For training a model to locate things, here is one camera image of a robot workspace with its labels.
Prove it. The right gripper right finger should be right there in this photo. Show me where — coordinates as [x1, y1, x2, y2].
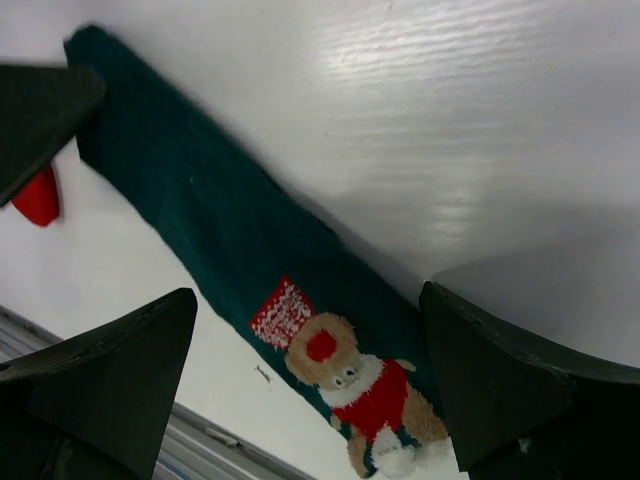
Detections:
[420, 282, 639, 479]

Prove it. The red sock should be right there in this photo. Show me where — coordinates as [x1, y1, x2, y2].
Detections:
[11, 165, 60, 227]

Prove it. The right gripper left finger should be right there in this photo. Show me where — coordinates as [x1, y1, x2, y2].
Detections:
[1, 288, 197, 479]

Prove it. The teal sock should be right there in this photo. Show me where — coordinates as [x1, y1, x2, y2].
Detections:
[64, 25, 449, 479]

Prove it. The aluminium mounting rail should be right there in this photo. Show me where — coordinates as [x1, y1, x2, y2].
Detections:
[1, 289, 301, 479]

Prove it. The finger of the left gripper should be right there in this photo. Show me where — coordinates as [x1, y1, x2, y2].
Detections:
[1, 64, 106, 205]

